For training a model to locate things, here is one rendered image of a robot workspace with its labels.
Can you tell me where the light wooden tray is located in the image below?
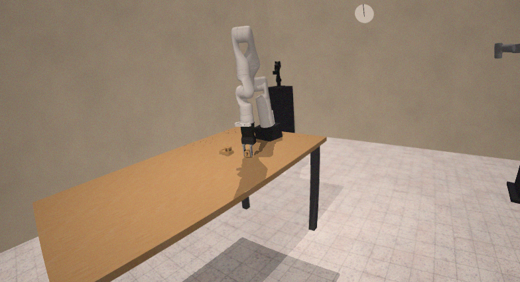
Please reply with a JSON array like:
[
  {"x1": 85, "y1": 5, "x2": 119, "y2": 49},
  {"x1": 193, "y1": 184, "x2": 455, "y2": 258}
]
[{"x1": 219, "y1": 149, "x2": 233, "y2": 155}]

